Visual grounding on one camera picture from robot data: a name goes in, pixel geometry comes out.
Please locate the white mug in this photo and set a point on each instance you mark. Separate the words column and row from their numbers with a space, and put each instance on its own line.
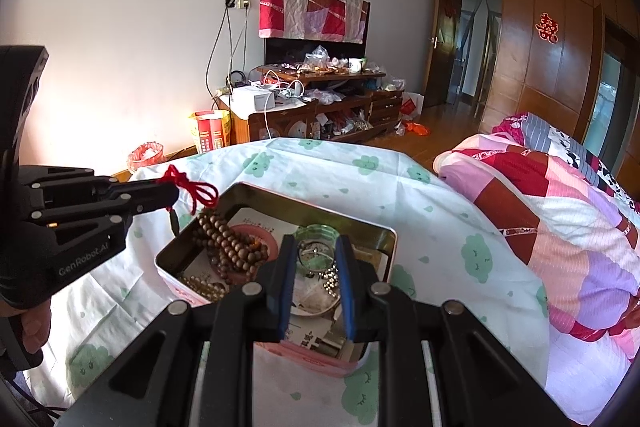
column 355, row 66

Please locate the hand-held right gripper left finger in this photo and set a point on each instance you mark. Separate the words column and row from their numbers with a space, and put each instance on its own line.
column 284, row 292

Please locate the wooden television cabinet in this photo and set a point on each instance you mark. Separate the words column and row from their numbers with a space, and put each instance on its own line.
column 280, row 122

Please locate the red paper wall decoration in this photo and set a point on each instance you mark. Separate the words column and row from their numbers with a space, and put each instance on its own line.
column 547, row 27

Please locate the pink rectangular tin box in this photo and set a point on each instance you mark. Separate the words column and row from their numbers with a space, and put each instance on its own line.
column 175, row 279

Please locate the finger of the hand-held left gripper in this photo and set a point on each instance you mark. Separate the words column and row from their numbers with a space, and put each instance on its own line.
column 140, row 191
column 150, row 207

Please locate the black television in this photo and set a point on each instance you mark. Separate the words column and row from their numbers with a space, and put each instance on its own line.
column 285, row 52

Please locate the pink bangle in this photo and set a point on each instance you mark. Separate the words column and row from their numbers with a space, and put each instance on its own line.
column 265, row 239

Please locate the red patchwork cloth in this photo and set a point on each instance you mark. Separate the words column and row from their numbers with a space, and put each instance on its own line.
column 310, row 12

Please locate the large silver bangle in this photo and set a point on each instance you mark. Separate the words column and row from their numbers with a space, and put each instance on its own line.
column 312, row 307

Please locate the red waste basket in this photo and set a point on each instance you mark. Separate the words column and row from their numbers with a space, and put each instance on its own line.
column 145, row 157

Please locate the wooden door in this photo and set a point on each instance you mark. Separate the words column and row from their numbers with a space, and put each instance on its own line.
column 442, row 47

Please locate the wooden wardrobe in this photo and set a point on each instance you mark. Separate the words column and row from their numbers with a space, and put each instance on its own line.
column 550, row 72

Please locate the orange plastic bag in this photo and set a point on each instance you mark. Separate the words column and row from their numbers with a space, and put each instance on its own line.
column 417, row 129

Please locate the wall power socket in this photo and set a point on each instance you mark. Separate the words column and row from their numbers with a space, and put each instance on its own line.
column 237, row 2

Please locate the green jade bangle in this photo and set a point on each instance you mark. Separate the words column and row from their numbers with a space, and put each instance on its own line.
column 320, row 232

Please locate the pink patchwork quilt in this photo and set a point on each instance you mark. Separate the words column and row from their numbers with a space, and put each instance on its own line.
column 565, row 227

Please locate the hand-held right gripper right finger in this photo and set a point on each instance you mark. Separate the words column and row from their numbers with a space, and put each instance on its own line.
column 346, row 292

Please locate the clear plastic bag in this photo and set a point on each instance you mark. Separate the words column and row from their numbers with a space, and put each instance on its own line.
column 317, row 56

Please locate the person's left hand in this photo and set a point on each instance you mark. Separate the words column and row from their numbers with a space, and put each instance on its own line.
column 36, row 327

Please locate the white cardboard box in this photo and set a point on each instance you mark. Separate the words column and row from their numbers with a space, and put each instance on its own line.
column 252, row 99

